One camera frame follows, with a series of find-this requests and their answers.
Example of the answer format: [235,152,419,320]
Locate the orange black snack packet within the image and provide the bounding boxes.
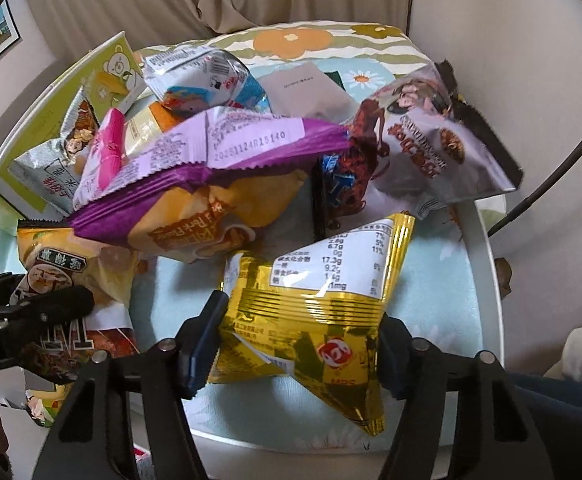
[311,152,372,241]

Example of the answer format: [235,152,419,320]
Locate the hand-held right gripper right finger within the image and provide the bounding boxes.
[378,312,554,480]

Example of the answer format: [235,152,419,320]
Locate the silver cartoon snack packet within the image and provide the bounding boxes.
[11,85,104,218]

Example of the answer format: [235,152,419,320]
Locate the dark blue pants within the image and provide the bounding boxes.
[511,372,582,480]

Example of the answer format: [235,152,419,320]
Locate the blue and white snack packet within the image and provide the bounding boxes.
[143,47,272,116]

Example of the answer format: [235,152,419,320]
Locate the floral striped blanket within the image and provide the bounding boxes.
[133,20,439,93]

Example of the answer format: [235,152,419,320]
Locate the pink snack packet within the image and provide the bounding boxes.
[78,109,126,196]

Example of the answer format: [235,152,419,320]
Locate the cream and orange snack packet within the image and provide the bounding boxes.
[121,102,186,156]

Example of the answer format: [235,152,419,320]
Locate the grey paper packet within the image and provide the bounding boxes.
[258,62,359,123]

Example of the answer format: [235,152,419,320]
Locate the gold foil snack packet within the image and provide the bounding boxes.
[206,212,416,436]

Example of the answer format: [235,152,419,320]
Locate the purple and yellow snack packet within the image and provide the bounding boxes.
[68,107,352,263]

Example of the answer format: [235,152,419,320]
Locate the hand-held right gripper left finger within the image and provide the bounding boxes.
[31,290,232,480]

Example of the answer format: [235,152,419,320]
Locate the yellow and brown snack packet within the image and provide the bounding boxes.
[16,220,142,381]

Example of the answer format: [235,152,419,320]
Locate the green cardboard box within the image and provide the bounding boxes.
[0,31,146,231]

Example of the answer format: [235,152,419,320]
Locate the white and brown snack packet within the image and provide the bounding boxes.
[346,60,524,221]

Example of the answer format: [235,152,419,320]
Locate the black cable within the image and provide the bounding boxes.
[488,105,582,238]

